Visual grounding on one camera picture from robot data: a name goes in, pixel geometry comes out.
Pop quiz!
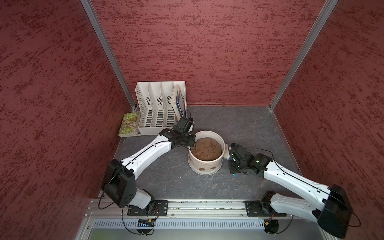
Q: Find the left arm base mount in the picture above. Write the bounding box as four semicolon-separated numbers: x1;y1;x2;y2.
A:
127;200;169;217

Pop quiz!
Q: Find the aluminium corner post right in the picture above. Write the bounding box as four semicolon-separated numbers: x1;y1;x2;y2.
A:
269;0;339;112

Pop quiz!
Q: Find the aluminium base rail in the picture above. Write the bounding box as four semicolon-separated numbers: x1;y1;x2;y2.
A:
85;196;317;222

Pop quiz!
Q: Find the white ceramic pot with mud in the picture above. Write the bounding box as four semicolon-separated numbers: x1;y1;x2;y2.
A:
188;131;228;176

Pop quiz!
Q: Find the aluminium corner post left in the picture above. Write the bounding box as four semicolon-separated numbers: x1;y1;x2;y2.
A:
81;0;138;112

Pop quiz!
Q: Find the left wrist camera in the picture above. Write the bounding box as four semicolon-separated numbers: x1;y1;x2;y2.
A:
176;118;195;135

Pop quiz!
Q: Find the green paperback book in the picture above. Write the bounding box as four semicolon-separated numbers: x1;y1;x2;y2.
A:
118;112;141;138

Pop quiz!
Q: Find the aluminium corner post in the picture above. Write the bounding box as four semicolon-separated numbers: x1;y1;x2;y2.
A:
269;0;339;112
81;0;138;112

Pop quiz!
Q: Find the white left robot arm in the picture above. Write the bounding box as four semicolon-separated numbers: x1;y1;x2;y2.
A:
101;129;196;209

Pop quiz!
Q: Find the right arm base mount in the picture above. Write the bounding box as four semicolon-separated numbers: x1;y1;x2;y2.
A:
245;201;287;218

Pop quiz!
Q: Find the book in organizer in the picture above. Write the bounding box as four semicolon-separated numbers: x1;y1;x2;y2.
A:
171;85;186;121

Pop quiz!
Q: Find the white plastic file organizer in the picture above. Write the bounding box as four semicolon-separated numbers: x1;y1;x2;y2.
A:
135;81;187;136

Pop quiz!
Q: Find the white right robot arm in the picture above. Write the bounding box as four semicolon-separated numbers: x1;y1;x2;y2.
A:
228;143;354;239

